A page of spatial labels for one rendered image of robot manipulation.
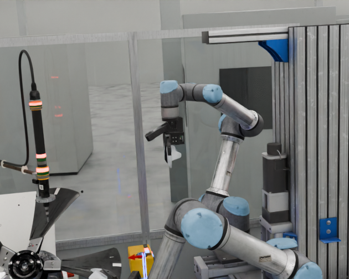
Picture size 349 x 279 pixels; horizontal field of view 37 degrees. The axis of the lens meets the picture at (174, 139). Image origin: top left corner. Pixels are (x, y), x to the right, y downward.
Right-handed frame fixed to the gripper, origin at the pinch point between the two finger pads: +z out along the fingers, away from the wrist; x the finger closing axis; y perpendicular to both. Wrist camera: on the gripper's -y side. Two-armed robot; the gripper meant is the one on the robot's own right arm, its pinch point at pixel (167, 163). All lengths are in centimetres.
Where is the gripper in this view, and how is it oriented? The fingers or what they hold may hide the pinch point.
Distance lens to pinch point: 222.3
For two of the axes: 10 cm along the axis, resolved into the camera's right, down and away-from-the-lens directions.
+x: -1.8, -1.8, 9.7
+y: 9.8, -0.8, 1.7
